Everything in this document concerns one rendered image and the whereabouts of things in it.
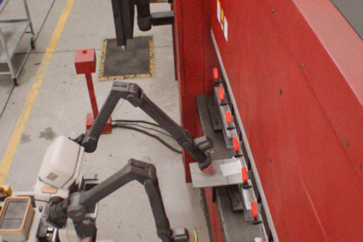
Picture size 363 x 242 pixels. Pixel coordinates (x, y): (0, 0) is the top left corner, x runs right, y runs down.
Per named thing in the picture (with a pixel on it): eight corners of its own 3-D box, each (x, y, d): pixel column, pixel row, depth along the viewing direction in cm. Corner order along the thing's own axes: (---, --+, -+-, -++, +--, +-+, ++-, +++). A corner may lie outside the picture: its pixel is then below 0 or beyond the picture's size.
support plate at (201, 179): (189, 164, 257) (189, 162, 256) (236, 158, 258) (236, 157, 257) (193, 189, 243) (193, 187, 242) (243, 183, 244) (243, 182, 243)
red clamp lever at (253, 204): (249, 202, 192) (253, 225, 190) (259, 200, 192) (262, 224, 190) (249, 202, 194) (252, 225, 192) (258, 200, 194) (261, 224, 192)
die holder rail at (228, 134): (214, 98, 321) (214, 86, 315) (222, 97, 321) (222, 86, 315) (227, 148, 282) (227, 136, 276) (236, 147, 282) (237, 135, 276)
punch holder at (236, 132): (232, 133, 247) (233, 109, 237) (248, 131, 248) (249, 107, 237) (237, 153, 235) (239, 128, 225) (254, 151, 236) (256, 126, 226)
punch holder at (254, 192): (248, 190, 216) (250, 165, 206) (266, 188, 216) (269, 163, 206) (255, 215, 204) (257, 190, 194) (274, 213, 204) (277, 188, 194)
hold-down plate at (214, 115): (207, 103, 317) (207, 100, 315) (215, 102, 317) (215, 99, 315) (214, 132, 293) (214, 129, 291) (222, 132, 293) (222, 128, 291)
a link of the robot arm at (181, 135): (126, 86, 225) (123, 100, 216) (135, 80, 223) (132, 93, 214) (186, 139, 243) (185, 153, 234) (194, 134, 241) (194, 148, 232)
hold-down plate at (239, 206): (223, 172, 266) (223, 168, 264) (232, 171, 267) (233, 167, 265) (233, 213, 243) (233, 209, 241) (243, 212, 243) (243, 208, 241)
